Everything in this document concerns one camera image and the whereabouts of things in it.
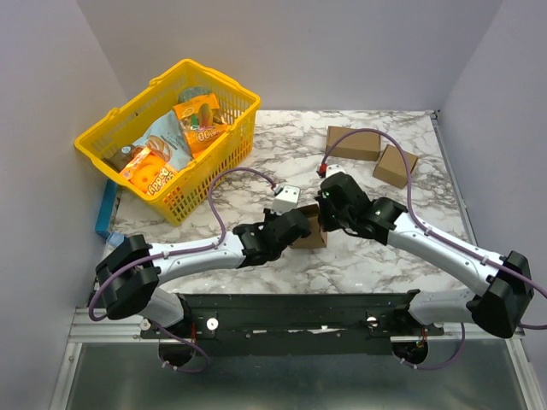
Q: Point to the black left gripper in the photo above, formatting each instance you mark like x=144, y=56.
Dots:
x=271, y=217

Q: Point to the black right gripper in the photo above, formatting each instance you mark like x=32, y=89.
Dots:
x=326, y=209

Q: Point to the brown cardboard box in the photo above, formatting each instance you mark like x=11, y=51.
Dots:
x=317, y=239

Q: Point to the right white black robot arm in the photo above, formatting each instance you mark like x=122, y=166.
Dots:
x=496, y=292

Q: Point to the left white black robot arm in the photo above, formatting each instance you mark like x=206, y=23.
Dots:
x=131, y=275

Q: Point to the small folded cardboard box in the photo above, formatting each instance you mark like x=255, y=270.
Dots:
x=390, y=168

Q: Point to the large folded cardboard box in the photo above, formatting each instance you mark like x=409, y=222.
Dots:
x=361, y=146

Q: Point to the blue flat box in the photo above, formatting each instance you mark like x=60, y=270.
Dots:
x=106, y=209

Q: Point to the orange mango snack bag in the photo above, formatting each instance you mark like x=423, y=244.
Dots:
x=201, y=122

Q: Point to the orange apple snack bag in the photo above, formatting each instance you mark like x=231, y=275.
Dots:
x=148, y=172

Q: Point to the yellow plastic shopping basket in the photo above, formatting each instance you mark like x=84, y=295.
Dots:
x=148, y=122

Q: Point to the light blue bread bag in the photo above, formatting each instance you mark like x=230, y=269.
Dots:
x=165, y=138

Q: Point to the light blue small carton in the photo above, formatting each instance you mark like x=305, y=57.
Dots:
x=115, y=239

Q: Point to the green round snack pack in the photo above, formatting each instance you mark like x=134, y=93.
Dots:
x=190, y=93

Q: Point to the dark brown snack pack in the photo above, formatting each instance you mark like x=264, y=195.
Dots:
x=118, y=160

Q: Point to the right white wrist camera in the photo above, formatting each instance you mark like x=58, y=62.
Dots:
x=331, y=170

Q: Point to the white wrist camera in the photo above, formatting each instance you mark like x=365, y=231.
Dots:
x=286, y=198
x=331, y=170

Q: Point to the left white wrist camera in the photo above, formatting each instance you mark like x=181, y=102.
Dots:
x=286, y=198

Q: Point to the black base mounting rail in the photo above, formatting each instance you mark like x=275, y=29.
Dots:
x=292, y=325

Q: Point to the aluminium extrusion frame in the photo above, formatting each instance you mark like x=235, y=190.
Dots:
x=84, y=330

